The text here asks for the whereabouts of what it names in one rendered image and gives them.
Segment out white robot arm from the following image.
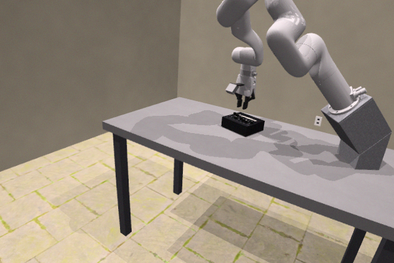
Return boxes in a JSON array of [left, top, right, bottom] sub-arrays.
[[216, 0, 367, 115]]

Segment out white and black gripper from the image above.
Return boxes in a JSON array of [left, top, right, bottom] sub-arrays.
[[235, 74, 256, 110]]

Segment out black lighting desk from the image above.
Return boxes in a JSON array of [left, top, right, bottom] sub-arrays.
[[221, 112, 265, 137]]

